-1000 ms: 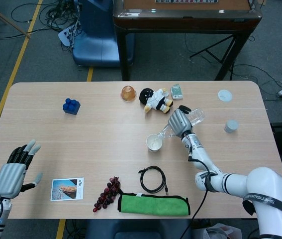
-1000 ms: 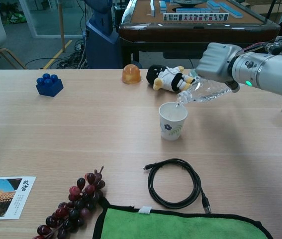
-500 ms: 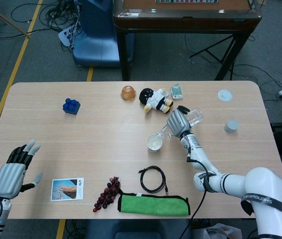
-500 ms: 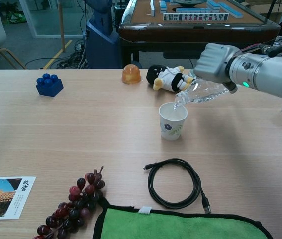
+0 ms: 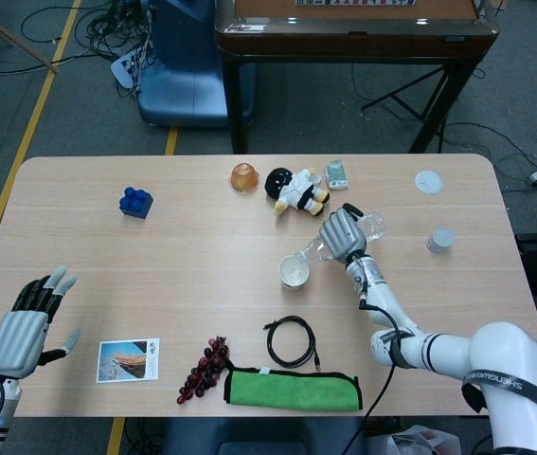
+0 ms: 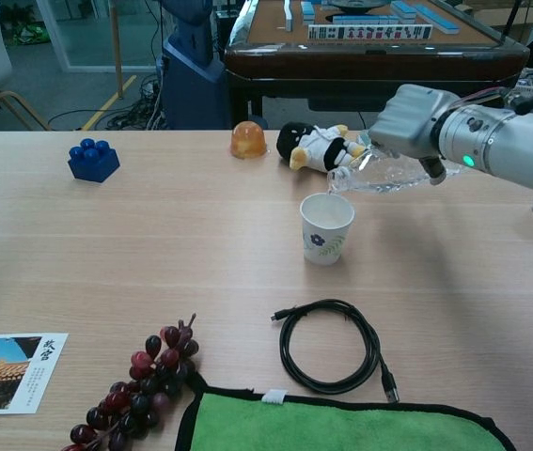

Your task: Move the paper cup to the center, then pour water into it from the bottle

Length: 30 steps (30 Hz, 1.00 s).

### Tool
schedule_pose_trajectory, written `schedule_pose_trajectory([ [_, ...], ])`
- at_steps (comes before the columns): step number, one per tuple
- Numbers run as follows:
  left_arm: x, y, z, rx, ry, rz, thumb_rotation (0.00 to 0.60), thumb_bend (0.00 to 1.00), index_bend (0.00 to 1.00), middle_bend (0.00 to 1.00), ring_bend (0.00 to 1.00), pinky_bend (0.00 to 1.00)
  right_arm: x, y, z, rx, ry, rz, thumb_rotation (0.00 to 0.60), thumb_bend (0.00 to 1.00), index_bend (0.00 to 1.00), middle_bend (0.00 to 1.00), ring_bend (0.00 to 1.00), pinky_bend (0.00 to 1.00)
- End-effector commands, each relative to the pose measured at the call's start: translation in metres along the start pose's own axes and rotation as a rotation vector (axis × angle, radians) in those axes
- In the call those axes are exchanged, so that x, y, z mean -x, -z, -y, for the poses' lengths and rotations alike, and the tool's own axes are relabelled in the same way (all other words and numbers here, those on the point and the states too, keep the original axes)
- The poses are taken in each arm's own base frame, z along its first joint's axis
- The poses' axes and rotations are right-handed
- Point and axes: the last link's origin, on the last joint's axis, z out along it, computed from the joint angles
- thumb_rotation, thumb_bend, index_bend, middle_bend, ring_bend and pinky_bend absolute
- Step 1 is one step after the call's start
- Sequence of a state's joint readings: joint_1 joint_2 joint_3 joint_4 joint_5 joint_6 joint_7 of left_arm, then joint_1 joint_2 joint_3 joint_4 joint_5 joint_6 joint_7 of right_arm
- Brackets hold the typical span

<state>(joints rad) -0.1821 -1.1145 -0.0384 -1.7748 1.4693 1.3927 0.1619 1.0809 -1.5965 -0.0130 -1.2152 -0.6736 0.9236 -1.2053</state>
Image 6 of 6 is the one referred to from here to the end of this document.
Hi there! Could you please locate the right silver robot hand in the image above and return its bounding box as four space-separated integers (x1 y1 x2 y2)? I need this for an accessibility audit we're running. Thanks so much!
368 83 460 185

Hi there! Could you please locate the transparent plastic water bottle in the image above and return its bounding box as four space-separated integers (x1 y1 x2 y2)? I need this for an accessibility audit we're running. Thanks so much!
325 140 472 196

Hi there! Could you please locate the white paper cup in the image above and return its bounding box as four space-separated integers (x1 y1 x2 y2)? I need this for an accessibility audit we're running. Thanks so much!
299 192 356 267

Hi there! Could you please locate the orange jelly dome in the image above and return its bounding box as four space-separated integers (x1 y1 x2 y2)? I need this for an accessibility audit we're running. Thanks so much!
228 119 270 161

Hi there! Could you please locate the dark wooden mahjong table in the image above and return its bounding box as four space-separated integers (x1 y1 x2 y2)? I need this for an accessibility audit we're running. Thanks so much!
223 0 530 132

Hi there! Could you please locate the black white penguin plush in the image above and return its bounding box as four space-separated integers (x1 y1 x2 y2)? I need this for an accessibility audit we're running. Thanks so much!
276 120 371 179

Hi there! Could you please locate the face-up mahjong tile row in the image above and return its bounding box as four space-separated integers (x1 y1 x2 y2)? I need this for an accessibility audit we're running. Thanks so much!
307 23 434 41

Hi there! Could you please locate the brown cardboard box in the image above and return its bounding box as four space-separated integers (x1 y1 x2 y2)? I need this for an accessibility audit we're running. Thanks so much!
462 0 533 29

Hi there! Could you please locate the blue machine base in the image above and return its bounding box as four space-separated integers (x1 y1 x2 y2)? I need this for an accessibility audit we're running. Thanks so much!
157 0 229 131

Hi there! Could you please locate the green microfibre cloth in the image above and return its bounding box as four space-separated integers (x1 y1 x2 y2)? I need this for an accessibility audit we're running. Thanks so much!
174 373 517 451

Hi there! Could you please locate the blue toy building brick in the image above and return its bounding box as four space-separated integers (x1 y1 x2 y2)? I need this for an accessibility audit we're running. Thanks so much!
67 137 121 182

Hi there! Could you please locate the purple plastic grape bunch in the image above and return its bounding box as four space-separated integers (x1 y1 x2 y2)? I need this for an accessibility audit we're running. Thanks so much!
61 313 200 451

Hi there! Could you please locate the palace roof postcard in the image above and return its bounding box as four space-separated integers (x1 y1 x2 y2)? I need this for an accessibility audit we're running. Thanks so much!
0 332 70 417

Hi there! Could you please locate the coiled black USB cable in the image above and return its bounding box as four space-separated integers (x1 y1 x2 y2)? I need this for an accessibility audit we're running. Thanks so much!
269 299 401 404

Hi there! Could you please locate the black floor cable tangle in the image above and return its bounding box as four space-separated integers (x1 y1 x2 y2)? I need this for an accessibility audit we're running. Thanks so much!
49 74 168 131

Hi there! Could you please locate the wooden post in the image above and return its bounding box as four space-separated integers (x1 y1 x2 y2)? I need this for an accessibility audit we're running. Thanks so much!
108 0 126 99

